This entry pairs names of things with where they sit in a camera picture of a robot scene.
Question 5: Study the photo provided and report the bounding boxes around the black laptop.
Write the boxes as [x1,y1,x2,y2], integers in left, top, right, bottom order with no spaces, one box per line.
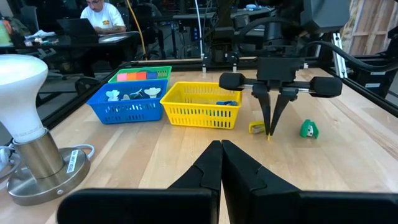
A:
[57,17,100,37]

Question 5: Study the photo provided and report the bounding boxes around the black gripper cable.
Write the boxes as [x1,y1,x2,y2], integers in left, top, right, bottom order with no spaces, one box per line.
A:
[303,40,398,73]

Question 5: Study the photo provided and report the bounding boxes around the blue plastic basket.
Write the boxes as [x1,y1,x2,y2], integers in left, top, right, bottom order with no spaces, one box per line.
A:
[86,78,169,125]

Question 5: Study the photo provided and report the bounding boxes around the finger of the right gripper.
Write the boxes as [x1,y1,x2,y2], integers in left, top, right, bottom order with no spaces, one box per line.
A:
[269,94,297,136]
[252,91,272,135]

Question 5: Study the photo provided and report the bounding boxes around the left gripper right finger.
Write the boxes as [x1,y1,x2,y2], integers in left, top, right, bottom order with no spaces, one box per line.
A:
[222,139,398,224]

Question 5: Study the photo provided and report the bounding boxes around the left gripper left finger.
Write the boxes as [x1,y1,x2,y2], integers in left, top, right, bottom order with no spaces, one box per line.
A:
[57,140,223,224]

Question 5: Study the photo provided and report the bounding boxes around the wooden crate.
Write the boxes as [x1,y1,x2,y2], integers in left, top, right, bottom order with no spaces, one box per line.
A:
[340,0,398,56]

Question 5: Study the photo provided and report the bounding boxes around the silver aluminium bracket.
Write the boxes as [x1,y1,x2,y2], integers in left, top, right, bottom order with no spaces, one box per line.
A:
[331,32,348,79]

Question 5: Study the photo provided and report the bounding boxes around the green stapler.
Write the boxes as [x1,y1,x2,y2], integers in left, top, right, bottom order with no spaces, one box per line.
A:
[299,119,320,140]

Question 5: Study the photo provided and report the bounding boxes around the lavender silver staple remover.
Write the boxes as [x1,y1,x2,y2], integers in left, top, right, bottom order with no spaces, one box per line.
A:
[129,88,144,100]

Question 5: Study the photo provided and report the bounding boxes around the black office desk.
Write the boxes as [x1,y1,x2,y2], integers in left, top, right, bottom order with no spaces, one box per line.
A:
[0,30,141,78]

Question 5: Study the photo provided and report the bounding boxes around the white brass mushroom lamp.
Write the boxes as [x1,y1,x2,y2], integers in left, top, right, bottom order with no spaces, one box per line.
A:
[0,54,91,207]

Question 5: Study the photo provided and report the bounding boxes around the white hanging cable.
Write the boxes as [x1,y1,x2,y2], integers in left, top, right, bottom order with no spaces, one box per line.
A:
[194,0,205,60]

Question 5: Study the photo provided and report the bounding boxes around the green plastic basket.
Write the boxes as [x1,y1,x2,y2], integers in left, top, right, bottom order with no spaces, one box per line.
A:
[108,65,173,85]

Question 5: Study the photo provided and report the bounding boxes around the black aluminium rig frame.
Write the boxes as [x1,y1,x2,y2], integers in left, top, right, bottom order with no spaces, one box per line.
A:
[40,52,398,130]

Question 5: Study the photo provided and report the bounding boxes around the person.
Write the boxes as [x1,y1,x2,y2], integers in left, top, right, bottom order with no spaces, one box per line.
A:
[80,0,127,34]

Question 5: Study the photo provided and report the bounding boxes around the yellow stapler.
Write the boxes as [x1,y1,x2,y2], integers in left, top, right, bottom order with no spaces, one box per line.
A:
[248,120,271,141]

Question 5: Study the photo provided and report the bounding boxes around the yellow hanging cable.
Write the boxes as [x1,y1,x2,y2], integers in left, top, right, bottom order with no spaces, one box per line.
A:
[125,0,149,60]

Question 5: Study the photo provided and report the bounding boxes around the yellow plastic basket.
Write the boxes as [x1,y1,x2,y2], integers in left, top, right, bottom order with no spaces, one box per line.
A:
[159,81,243,130]

